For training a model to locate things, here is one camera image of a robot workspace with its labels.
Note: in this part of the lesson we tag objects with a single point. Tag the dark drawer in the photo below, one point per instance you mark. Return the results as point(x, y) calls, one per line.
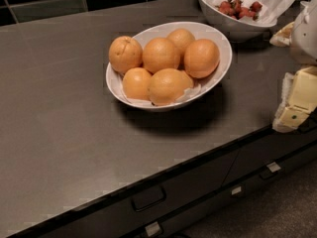
point(145, 206)
point(282, 204)
point(265, 150)

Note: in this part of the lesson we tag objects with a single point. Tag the white bowl of oranges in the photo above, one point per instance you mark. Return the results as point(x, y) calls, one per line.
point(200, 31)

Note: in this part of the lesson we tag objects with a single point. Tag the white bowl of strawberries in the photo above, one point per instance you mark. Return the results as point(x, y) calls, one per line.
point(237, 30)

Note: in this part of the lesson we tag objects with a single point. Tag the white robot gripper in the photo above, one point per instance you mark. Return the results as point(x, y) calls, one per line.
point(305, 37)

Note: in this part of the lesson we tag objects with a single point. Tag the white paper liner in bowl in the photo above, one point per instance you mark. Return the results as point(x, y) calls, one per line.
point(115, 84)

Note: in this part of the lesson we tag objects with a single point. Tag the front centre large orange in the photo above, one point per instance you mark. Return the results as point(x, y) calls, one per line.
point(167, 85)

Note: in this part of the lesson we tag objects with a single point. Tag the white bowl at right edge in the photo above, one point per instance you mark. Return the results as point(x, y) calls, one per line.
point(303, 4)

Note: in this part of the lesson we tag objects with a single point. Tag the dark lower drawer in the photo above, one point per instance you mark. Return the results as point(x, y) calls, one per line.
point(282, 204)

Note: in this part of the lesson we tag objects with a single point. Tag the leftmost orange with navel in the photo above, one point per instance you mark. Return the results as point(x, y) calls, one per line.
point(125, 53)

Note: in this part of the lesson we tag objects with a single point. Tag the red strawberries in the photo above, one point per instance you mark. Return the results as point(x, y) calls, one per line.
point(236, 10)

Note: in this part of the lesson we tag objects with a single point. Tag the dark upper left drawer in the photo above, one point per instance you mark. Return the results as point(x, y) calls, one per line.
point(145, 206)

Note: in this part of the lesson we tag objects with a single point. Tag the dark upper right drawer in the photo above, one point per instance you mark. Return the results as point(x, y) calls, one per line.
point(265, 150)

